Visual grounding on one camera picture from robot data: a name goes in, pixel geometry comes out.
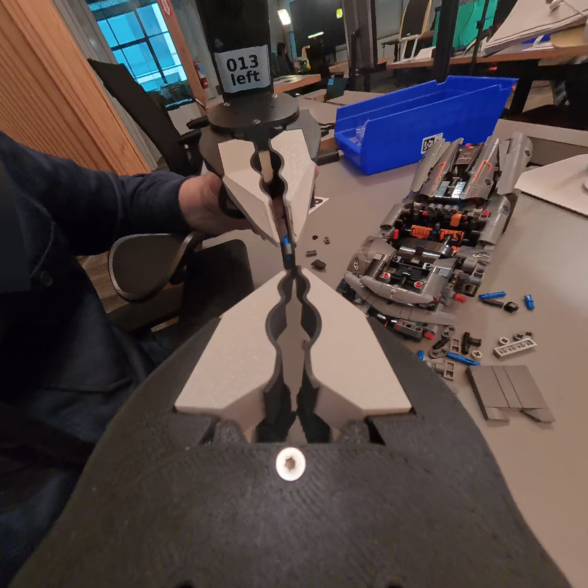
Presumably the large window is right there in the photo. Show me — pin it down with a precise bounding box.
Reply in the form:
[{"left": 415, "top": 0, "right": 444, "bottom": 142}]
[{"left": 87, "top": 0, "right": 189, "bottom": 92}]

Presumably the grey lego car model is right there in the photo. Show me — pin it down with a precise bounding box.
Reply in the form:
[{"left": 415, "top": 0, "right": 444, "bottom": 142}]
[{"left": 337, "top": 132, "right": 533, "bottom": 341}]

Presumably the wooden partition panel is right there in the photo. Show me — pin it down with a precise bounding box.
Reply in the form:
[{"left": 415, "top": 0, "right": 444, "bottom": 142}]
[{"left": 0, "top": 0, "right": 152, "bottom": 175}]

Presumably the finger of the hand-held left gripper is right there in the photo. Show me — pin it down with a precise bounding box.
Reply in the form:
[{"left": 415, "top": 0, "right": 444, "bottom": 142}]
[
  {"left": 269, "top": 129, "right": 319, "bottom": 246},
  {"left": 217, "top": 140, "right": 283, "bottom": 246}
]

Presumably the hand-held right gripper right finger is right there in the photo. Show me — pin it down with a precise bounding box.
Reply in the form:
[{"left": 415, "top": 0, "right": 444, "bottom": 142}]
[{"left": 294, "top": 268, "right": 413, "bottom": 442}]

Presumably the person's left hand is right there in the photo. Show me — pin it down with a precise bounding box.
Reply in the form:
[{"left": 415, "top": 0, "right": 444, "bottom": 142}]
[{"left": 178, "top": 172, "right": 260, "bottom": 236}]

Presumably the blue plastic bin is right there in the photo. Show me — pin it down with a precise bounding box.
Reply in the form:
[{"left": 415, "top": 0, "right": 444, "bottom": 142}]
[{"left": 334, "top": 75, "right": 519, "bottom": 176}]

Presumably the white rounded board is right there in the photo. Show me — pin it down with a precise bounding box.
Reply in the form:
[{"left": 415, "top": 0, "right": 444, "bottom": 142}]
[{"left": 514, "top": 154, "right": 588, "bottom": 219}]

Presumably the black office chair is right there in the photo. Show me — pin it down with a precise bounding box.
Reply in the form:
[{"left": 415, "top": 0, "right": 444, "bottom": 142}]
[{"left": 87, "top": 57, "right": 209, "bottom": 177}]

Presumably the light grey long lego plate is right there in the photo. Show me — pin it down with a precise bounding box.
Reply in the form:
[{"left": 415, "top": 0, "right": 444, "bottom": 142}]
[{"left": 493, "top": 339, "right": 537, "bottom": 359}]

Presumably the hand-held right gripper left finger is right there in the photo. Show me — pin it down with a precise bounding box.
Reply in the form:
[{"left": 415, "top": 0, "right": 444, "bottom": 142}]
[{"left": 174, "top": 269, "right": 295, "bottom": 442}]

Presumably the pile of small lego pieces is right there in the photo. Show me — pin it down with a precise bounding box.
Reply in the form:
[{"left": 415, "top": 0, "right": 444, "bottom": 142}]
[{"left": 427, "top": 324, "right": 483, "bottom": 382}]

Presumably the grey lego panel assembly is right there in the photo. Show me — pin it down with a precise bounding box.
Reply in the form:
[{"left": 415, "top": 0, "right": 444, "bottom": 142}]
[{"left": 465, "top": 364, "right": 556, "bottom": 423}]

